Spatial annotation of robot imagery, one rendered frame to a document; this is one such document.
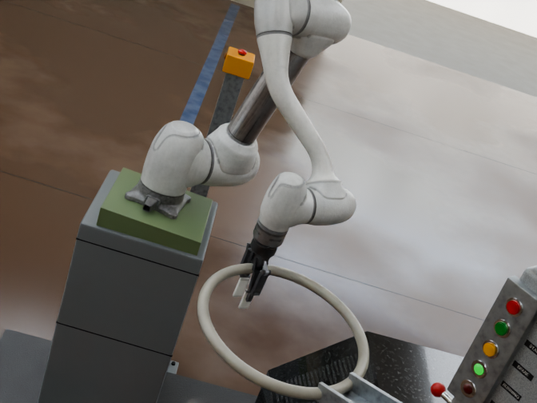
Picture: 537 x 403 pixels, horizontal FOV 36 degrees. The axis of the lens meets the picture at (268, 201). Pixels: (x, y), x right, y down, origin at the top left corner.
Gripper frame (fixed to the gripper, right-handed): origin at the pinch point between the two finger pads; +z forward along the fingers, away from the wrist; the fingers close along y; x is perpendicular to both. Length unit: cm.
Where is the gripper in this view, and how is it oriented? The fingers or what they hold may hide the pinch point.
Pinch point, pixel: (243, 293)
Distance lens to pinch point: 241.3
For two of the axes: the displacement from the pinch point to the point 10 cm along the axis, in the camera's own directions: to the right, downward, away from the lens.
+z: -3.4, 8.1, 4.9
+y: 3.6, 5.9, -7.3
